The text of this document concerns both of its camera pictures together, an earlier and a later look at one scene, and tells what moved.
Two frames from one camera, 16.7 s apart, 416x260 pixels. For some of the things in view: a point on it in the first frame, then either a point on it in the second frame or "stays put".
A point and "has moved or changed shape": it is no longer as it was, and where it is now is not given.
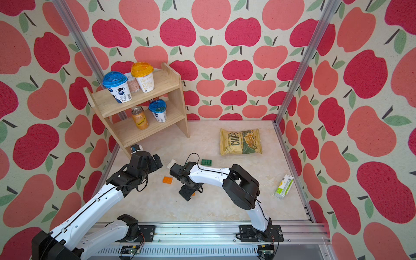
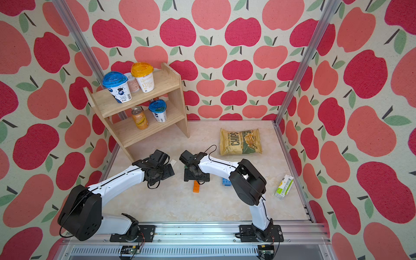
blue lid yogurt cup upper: (116, 82) stays put
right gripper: (186, 192) → (188, 175)
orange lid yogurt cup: (143, 72) stays put
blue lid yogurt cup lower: (158, 108) stays put
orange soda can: (139, 118) stays put
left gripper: (155, 166) → (169, 171)
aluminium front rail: (220, 241) stays put
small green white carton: (284, 187) stays put
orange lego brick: (167, 180) has moved or changed shape
